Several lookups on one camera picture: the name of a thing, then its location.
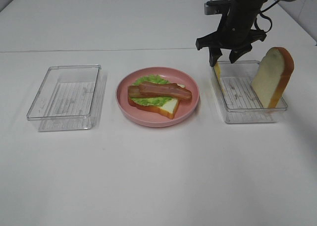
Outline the bacon strip from tray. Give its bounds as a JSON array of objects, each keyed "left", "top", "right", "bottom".
[
  {"left": 138, "top": 82, "right": 192, "bottom": 101},
  {"left": 127, "top": 85, "right": 155, "bottom": 98}
]

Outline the clear right plastic tray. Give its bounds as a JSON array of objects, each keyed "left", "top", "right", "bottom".
[{"left": 212, "top": 60, "right": 288, "bottom": 124}]

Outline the clear plastic tray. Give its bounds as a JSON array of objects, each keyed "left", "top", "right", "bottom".
[
  {"left": 26, "top": 64, "right": 102, "bottom": 132},
  {"left": 212, "top": 60, "right": 288, "bottom": 124}
]

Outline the clear left plastic tray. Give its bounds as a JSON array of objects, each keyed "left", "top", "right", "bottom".
[{"left": 26, "top": 64, "right": 102, "bottom": 132}]

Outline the upright bread slice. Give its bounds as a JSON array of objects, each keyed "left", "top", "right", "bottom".
[{"left": 251, "top": 47, "right": 294, "bottom": 109}]

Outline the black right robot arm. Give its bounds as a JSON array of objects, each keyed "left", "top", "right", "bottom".
[{"left": 196, "top": 0, "right": 295, "bottom": 67}]

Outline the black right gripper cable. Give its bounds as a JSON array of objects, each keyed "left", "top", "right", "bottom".
[{"left": 254, "top": 0, "right": 280, "bottom": 35}]

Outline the bread slice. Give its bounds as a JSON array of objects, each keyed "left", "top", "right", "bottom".
[
  {"left": 251, "top": 47, "right": 294, "bottom": 109},
  {"left": 128, "top": 96, "right": 181, "bottom": 119}
]

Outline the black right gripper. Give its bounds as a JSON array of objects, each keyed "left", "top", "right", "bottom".
[{"left": 196, "top": 2, "right": 266, "bottom": 67}]

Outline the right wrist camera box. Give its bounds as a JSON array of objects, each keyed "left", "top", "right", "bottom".
[{"left": 204, "top": 0, "right": 232, "bottom": 15}]

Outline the pink round plate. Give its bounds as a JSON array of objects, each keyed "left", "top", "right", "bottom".
[{"left": 116, "top": 67, "right": 200, "bottom": 127}]

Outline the yellow cheese slice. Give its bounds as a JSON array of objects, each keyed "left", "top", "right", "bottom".
[{"left": 213, "top": 62, "right": 223, "bottom": 92}]

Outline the green lettuce leaf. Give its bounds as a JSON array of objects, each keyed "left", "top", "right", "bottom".
[{"left": 131, "top": 74, "right": 173, "bottom": 107}]

